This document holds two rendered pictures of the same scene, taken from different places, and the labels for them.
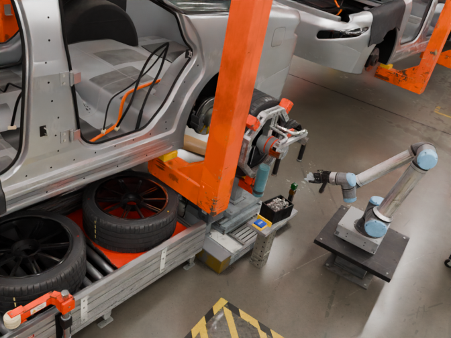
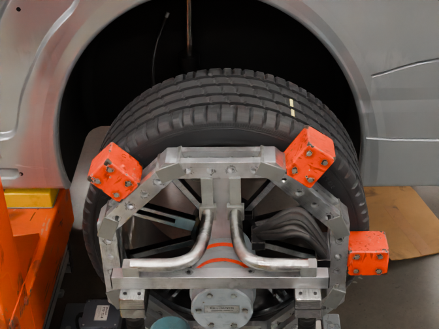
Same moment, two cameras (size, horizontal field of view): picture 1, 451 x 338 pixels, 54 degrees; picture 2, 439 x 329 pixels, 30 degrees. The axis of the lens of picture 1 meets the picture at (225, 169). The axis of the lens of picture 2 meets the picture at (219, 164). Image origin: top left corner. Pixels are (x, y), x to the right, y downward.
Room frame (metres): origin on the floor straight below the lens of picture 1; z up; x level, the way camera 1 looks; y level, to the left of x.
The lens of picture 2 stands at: (2.21, -1.45, 2.03)
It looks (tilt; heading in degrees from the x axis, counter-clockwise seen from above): 34 degrees down; 59
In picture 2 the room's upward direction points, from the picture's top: 2 degrees counter-clockwise
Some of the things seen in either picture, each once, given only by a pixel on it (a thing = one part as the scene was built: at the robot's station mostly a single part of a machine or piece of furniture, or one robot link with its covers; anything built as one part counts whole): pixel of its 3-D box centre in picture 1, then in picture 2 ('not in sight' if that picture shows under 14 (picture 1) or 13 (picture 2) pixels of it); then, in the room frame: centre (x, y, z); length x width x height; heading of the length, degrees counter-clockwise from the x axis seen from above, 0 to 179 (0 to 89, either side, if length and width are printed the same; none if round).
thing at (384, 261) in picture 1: (358, 252); not in sight; (2.74, -1.17, 0.15); 0.60 x 0.60 x 0.30; 63
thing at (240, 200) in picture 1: (235, 188); not in sight; (3.04, -0.11, 0.32); 0.40 x 0.30 x 0.28; 145
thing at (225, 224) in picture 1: (227, 208); not in sight; (3.00, -0.08, 0.13); 0.50 x 0.36 x 0.10; 145
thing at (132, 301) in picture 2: (276, 151); (134, 293); (2.69, -0.32, 0.93); 0.09 x 0.05 x 0.05; 55
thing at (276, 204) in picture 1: (276, 208); not in sight; (2.60, -0.42, 0.51); 0.20 x 0.14 x 0.13; 136
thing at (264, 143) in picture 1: (272, 146); (223, 277); (2.91, -0.31, 0.85); 0.21 x 0.14 x 0.14; 55
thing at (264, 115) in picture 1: (264, 142); (224, 255); (2.95, -0.25, 0.85); 0.54 x 0.07 x 0.54; 145
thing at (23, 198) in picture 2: (165, 152); (32, 187); (2.75, 0.46, 0.71); 0.14 x 0.14 x 0.05; 55
